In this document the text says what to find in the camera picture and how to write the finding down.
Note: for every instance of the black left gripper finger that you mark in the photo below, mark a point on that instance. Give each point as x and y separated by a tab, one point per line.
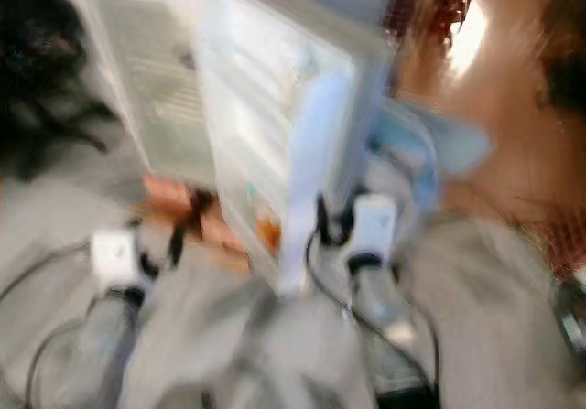
179	242

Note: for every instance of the white fridge door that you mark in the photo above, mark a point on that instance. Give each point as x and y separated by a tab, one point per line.
256	107

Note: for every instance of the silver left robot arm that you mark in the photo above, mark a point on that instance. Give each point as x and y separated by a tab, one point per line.
96	354

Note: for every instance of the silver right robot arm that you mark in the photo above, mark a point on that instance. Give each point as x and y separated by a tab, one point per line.
375	301

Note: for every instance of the white fridge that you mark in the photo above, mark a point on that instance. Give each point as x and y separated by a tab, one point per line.
156	61

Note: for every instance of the red brick stack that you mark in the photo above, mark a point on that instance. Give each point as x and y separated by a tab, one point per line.
169	194

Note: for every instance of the orange packet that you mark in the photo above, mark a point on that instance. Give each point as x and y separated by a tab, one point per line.
268	231

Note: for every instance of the light blue plastic basin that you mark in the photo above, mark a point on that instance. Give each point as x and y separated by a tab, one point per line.
458	148

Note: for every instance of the black office chair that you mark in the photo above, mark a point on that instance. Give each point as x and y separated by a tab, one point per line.
46	61

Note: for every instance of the dark red patterned rack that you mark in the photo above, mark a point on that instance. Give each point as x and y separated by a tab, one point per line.
421	2

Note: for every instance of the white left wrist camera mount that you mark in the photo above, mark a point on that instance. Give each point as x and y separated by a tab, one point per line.
117	258

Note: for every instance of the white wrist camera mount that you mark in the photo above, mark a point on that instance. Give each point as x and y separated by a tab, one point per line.
374	224
117	258

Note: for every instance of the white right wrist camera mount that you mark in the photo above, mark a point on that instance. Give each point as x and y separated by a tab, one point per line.
374	224

